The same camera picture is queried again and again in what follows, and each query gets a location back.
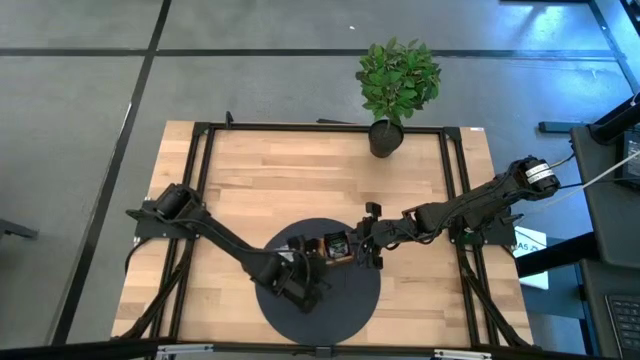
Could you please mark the black desk leg beam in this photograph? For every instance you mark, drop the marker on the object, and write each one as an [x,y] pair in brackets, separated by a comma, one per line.
[555,255]

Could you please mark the black keyboard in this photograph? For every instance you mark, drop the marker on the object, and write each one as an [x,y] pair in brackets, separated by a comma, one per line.
[625,320]

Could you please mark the dark grey desk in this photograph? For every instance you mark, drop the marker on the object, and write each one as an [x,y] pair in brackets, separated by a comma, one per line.
[595,310]
[600,225]

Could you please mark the white printed sign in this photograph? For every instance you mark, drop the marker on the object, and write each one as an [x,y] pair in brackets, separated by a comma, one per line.
[532,242]

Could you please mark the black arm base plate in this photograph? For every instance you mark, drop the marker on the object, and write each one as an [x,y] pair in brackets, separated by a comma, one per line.
[495,235]
[150,232]

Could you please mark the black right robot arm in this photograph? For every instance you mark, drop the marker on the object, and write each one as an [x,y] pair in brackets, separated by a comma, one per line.
[480,202]

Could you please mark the dark blackcurrant tea packet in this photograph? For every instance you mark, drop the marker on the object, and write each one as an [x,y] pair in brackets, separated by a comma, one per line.
[337,245]

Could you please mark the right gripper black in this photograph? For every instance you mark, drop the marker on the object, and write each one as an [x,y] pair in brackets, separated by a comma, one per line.
[390,231]

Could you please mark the green plant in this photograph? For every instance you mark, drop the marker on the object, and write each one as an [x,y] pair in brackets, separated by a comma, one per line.
[400,75]

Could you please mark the round dark woven placemat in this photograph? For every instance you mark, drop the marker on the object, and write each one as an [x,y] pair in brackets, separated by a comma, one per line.
[345,310]

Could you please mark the wooden three-compartment tea tray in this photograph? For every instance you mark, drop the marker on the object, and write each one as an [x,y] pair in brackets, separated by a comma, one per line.
[345,261]

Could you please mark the grey furniture foot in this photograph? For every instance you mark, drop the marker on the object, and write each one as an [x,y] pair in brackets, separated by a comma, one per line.
[17,231]

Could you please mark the black bar with silver brackets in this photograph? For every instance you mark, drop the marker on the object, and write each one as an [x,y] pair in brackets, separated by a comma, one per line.
[75,350]

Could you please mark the grey-blue floor foot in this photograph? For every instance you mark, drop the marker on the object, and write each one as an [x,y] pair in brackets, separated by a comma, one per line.
[560,127]

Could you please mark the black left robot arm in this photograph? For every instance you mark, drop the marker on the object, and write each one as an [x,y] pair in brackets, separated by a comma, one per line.
[225,240]

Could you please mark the white orange Tazo tea packet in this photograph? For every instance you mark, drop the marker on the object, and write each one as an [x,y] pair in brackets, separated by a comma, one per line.
[286,256]

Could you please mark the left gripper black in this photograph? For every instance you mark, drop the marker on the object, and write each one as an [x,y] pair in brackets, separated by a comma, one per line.
[300,280]

